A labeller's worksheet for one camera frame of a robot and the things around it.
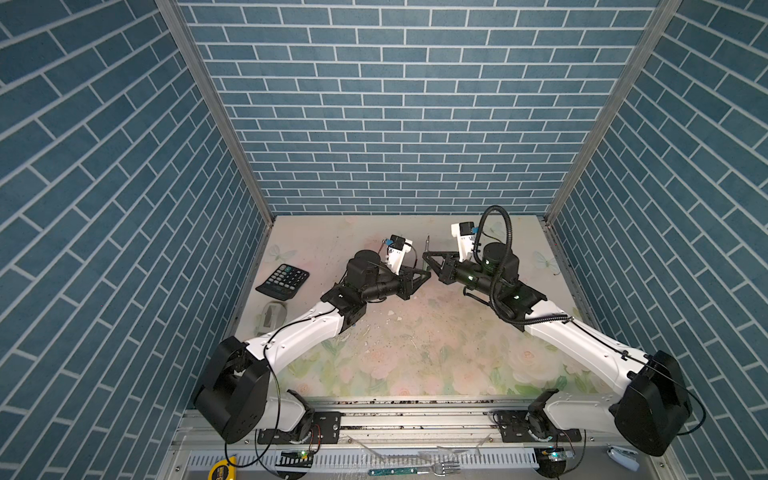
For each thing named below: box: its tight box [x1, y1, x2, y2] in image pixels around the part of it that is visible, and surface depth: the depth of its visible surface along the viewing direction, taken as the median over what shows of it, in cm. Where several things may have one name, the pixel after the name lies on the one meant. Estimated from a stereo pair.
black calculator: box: [255, 263, 310, 301], surface depth 101 cm
